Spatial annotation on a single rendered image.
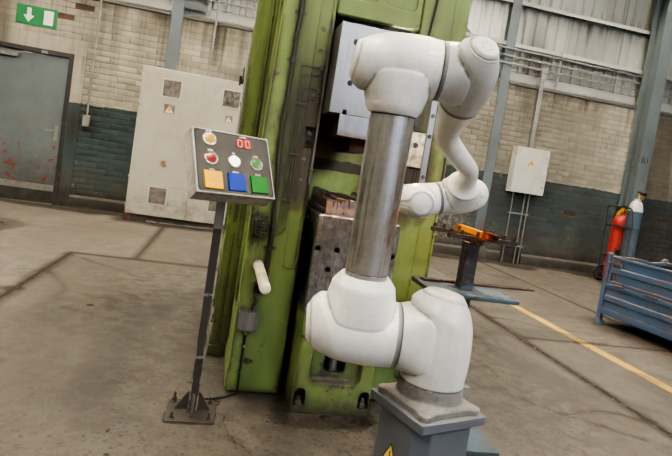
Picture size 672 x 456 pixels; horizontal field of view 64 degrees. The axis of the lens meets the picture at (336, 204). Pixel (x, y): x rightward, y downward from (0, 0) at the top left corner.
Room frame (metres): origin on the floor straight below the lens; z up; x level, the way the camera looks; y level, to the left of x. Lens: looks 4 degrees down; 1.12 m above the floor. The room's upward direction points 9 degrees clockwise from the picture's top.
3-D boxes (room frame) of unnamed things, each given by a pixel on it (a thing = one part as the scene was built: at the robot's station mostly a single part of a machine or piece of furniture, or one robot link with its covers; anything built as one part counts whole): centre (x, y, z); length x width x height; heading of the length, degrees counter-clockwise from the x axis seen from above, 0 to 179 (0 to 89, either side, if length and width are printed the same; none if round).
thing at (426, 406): (1.28, -0.31, 0.63); 0.22 x 0.18 x 0.06; 122
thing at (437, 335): (1.27, -0.28, 0.77); 0.18 x 0.16 x 0.22; 93
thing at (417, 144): (2.62, -0.33, 1.27); 0.09 x 0.02 x 0.17; 102
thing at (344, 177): (2.96, 0.01, 1.37); 0.41 x 0.10 x 0.91; 102
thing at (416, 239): (2.86, -0.35, 1.15); 0.44 x 0.26 x 2.30; 12
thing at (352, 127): (2.64, -0.01, 1.32); 0.42 x 0.20 x 0.10; 12
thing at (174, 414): (2.23, 0.48, 0.05); 0.22 x 0.22 x 0.09; 12
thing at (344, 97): (2.64, -0.05, 1.56); 0.42 x 0.39 x 0.40; 12
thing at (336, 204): (2.64, -0.01, 0.96); 0.42 x 0.20 x 0.09; 12
